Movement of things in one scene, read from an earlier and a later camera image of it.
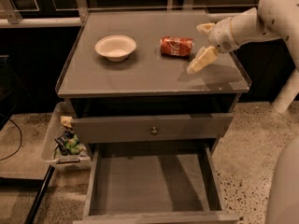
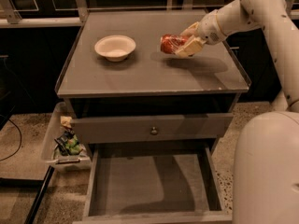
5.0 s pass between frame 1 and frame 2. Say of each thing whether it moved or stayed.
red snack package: stayed
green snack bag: stayed
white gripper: moved
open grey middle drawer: stayed
